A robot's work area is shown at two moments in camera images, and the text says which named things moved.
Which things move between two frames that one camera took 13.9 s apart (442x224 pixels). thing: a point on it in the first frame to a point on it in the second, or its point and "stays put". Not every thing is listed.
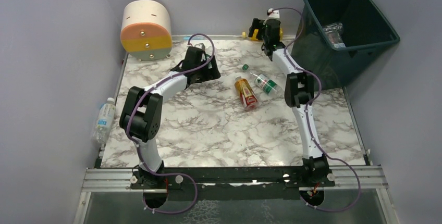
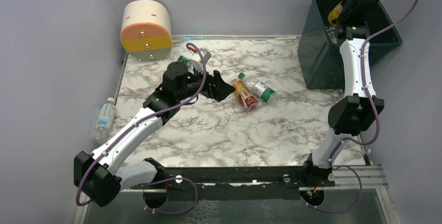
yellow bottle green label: [256, 34] to [334, 13]
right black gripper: [258, 28] to [345, 11]
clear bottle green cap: [267, 85] to [267, 93]
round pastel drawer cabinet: [146, 31] stays put
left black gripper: [206, 72] to [210, 85]
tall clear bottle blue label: [105, 122] stays put
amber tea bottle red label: [247, 95] stays put
